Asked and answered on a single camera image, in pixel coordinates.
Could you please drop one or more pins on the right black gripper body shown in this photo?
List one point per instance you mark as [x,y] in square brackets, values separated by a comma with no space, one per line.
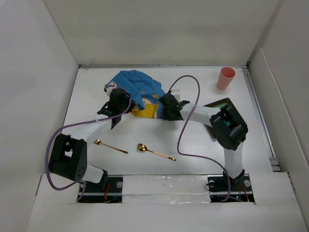
[167,116]

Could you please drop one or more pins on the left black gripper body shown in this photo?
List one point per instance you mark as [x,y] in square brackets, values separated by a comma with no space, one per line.
[126,101]

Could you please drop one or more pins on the blue yellow printed cloth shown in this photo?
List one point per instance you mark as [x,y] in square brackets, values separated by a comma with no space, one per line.
[144,90]

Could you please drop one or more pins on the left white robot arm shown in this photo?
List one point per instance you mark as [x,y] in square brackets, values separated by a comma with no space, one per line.
[66,154]

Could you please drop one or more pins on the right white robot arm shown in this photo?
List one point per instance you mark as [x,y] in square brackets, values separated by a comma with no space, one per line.
[227,126]

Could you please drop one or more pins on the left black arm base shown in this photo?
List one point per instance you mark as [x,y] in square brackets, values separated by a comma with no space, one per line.
[111,193]

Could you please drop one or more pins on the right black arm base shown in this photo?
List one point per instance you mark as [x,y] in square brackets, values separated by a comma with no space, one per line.
[220,192]

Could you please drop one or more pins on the gold fork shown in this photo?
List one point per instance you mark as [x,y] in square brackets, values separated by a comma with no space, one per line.
[99,142]

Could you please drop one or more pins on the green square plate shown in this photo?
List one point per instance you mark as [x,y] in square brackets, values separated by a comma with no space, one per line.
[221,103]

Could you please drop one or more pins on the gold spoon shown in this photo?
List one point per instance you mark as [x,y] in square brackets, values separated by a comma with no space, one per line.
[143,148]

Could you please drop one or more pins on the pink plastic cup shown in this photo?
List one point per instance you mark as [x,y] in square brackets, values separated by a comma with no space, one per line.
[225,77]

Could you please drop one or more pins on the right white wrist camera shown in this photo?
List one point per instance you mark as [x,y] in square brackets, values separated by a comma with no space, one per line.
[176,93]

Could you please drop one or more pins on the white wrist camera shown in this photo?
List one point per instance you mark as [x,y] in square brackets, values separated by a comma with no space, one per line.
[176,93]
[108,89]

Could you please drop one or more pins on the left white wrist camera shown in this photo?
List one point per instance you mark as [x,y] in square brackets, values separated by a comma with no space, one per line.
[108,89]

